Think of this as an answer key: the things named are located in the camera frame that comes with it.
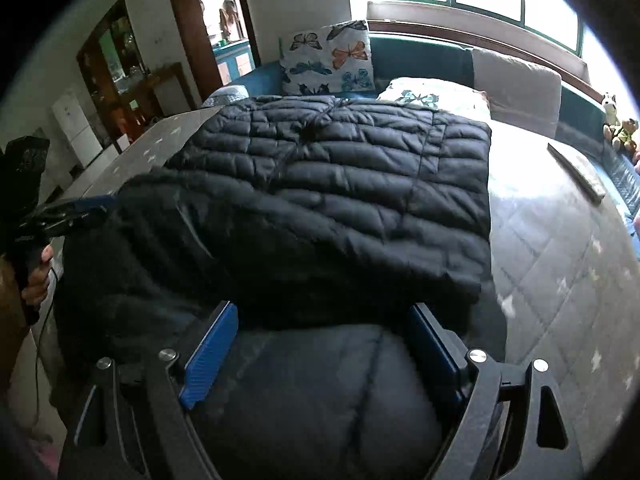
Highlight small patterned pillow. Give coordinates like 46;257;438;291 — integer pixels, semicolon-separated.
201;84;250;108

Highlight grey cushion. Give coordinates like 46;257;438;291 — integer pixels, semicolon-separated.
471;48;562;138

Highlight white butterfly pillow flat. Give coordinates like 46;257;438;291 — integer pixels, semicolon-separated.
378;77;490;122

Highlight white refrigerator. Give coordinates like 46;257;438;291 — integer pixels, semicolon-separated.
52;90;102;168

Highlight black puffer jacket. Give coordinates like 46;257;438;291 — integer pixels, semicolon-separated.
49;94;509;480

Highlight wooden door frame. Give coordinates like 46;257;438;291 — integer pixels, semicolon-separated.
169;0;262;101

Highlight plush toys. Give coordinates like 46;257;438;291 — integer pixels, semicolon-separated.
601;92;639;164

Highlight butterfly pillow upright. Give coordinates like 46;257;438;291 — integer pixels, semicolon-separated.
279;20;375;96

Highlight wooden cabinet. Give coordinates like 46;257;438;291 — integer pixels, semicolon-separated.
76;0;195;153

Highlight person's left hand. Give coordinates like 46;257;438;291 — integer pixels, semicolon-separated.
22;245;54;307

